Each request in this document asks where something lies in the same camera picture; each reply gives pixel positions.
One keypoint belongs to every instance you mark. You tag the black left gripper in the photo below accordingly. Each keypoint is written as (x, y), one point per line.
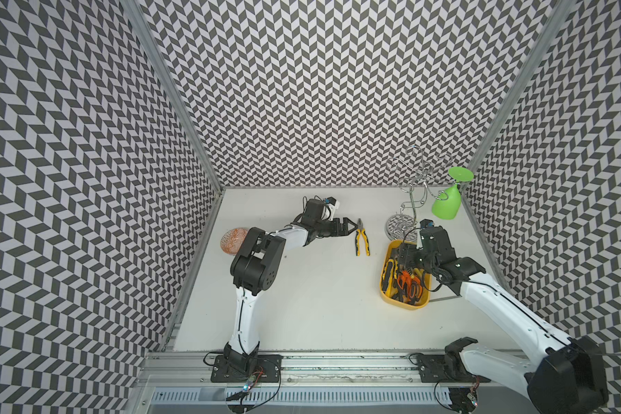
(343, 227)

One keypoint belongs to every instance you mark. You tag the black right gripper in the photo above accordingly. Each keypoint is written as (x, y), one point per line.
(405, 254)

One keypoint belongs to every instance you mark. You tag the large yellow black pliers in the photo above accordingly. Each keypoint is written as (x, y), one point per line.
(362, 245)

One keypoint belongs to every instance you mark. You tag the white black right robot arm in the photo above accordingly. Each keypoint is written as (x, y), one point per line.
(556, 372)

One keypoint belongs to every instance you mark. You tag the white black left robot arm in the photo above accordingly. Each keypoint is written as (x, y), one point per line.
(256, 265)

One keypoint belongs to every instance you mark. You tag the yellow plastic storage box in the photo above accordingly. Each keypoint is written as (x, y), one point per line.
(392, 253)

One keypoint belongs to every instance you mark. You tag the yellow black pliers in box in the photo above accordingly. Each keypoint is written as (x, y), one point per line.
(389, 284)

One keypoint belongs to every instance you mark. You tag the green plastic wine glass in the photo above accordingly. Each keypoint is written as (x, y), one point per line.
(449, 201)

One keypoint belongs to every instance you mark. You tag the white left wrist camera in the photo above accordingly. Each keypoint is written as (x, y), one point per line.
(330, 207)

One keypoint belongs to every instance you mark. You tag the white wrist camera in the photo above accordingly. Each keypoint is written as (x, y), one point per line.
(330, 207)
(426, 224)

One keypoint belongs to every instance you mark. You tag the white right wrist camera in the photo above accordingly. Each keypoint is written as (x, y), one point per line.
(426, 224)

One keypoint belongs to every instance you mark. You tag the orange handled pliers in box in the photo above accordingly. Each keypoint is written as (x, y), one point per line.
(410, 289)

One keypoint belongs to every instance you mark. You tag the chrome wire glass stand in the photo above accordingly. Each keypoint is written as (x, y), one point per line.
(412, 175)

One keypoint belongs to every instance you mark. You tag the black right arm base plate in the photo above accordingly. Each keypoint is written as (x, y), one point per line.
(434, 368)

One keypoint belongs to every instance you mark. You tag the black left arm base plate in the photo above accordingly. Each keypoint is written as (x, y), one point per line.
(269, 368)

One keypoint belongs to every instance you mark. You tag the aluminium front rail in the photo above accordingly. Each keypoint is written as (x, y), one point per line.
(307, 378)

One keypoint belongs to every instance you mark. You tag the aluminium corner post right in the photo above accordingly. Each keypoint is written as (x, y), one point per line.
(550, 31)

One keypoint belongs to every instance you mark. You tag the aluminium corner post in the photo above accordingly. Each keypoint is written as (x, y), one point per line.
(550, 31)
(133, 12)

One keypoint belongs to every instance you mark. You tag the aluminium corner post left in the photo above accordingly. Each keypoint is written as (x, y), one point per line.
(133, 12)

